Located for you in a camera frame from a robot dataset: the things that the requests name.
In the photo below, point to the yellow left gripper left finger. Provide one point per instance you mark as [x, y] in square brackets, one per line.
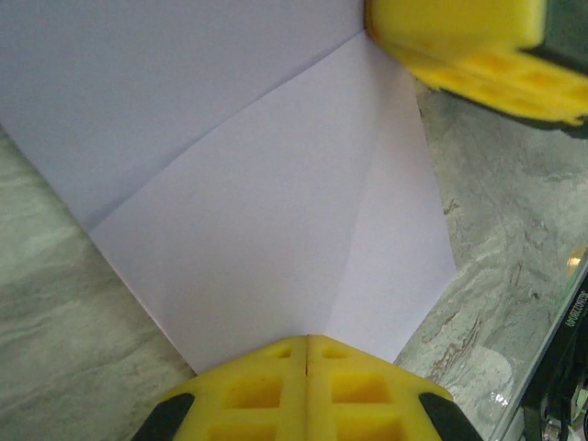
[248, 399]

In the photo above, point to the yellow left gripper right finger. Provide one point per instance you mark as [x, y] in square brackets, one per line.
[367, 399]

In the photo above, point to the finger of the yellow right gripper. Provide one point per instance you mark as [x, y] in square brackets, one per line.
[459, 37]

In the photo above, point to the lavender paper sheet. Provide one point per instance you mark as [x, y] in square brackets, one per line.
[229, 184]

